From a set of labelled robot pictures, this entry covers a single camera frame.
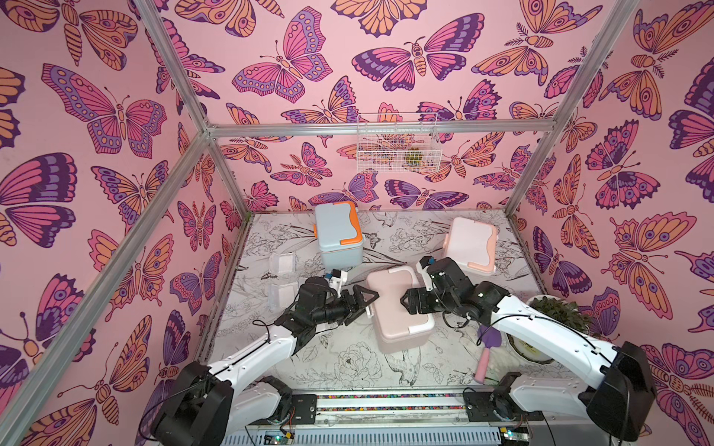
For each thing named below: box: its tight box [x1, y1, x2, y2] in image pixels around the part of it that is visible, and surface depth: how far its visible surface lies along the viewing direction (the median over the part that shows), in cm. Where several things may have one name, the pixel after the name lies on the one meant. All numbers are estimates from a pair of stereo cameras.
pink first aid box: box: [366, 265, 436, 355], surface depth 78 cm
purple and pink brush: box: [474, 324, 503, 384], surface depth 82 cm
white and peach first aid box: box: [443, 217, 498, 276], surface depth 92 cm
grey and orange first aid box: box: [313, 200, 364, 269], surface depth 98 cm
